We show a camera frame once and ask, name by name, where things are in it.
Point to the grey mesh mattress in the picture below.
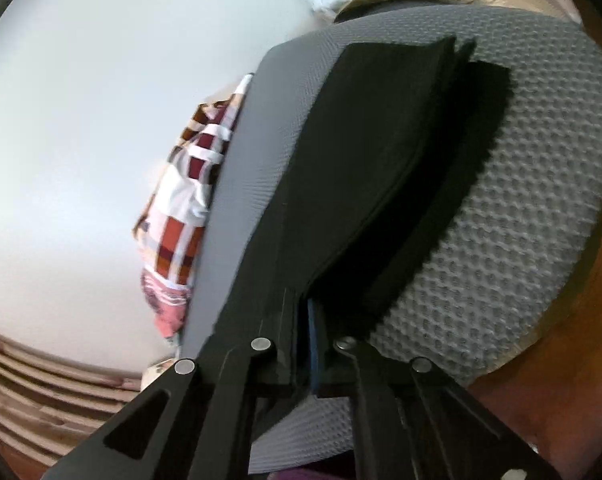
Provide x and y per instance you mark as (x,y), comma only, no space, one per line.
(521,220)

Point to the black pants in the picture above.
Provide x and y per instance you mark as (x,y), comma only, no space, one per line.
(381,160)

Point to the white floral cloth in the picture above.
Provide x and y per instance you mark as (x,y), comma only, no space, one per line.
(155,370)

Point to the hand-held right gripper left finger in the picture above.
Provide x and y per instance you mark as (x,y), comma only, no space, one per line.
(287,355)

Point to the beige patterned curtain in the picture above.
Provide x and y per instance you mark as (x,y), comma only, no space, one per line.
(46,390)

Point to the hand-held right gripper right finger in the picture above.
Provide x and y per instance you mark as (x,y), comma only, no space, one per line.
(314,347)

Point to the pink striped pillow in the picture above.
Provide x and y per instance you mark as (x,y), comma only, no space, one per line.
(181,225)

